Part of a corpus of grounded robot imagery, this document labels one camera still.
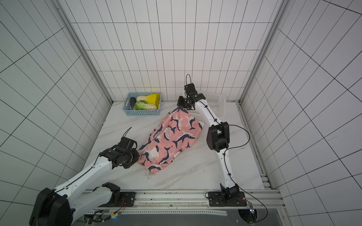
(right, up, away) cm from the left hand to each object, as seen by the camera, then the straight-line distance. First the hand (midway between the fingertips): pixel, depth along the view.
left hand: (137, 160), depth 83 cm
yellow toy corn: (+4, +40, +27) cm, 49 cm away
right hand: (+21, +36, +14) cm, 44 cm away
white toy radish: (-8, +41, +32) cm, 53 cm away
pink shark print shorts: (+17, +13, +9) cm, 23 cm away
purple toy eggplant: (-14, +40, +34) cm, 54 cm away
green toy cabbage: (-3, +35, +24) cm, 42 cm away
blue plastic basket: (-15, +30, +23) cm, 41 cm away
